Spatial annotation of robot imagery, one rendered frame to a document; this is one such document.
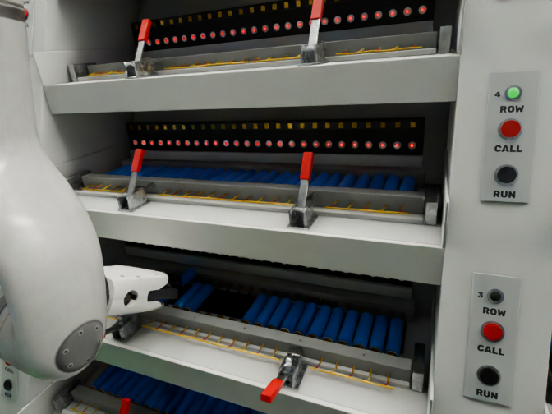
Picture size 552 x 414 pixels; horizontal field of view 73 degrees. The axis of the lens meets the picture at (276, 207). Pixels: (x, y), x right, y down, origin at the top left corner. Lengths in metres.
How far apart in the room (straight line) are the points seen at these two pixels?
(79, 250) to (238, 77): 0.28
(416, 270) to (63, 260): 0.33
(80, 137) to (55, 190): 0.41
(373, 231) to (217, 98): 0.26
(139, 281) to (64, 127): 0.34
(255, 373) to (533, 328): 0.31
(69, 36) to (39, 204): 0.48
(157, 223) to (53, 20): 0.39
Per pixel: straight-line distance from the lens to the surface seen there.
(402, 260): 0.42
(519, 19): 0.45
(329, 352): 0.50
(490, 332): 0.42
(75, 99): 0.68
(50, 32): 0.76
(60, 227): 0.34
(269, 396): 0.43
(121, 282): 0.49
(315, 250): 0.44
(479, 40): 0.44
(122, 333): 0.61
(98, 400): 0.78
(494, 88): 0.42
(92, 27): 0.82
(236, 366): 0.53
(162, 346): 0.59
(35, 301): 0.34
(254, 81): 0.48
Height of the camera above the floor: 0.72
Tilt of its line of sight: 2 degrees down
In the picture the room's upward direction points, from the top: 4 degrees clockwise
